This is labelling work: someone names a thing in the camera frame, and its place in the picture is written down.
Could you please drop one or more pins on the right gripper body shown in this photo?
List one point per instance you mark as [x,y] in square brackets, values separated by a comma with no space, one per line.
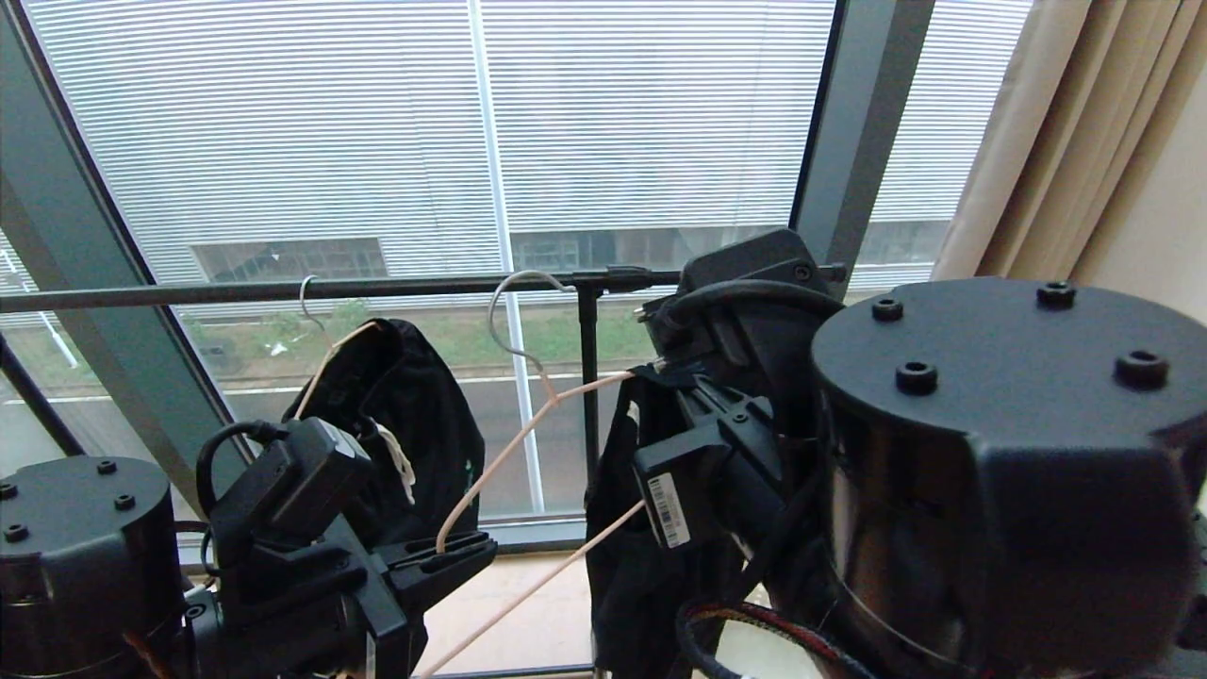
[717,471]

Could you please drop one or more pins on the black clothes rack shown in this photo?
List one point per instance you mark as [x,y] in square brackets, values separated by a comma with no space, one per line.
[377,286]

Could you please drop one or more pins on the beige curtain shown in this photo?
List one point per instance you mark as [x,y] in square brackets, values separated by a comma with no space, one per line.
[1084,141]

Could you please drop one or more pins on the window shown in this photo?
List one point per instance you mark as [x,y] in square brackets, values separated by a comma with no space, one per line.
[283,141]

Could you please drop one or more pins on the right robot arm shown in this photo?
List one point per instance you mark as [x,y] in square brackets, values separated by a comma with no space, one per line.
[990,471]

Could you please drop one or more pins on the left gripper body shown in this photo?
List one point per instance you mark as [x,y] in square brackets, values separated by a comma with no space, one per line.
[311,622]

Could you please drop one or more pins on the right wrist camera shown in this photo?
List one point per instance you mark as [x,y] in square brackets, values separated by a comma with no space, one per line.
[754,259]

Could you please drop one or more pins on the black garment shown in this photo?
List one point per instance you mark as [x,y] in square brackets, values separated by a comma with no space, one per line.
[632,566]
[424,424]

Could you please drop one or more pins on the pink clothes hanger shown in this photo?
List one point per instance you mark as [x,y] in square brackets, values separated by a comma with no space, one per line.
[325,356]
[553,400]

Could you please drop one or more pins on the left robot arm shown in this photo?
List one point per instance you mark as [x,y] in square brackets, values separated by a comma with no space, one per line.
[75,566]

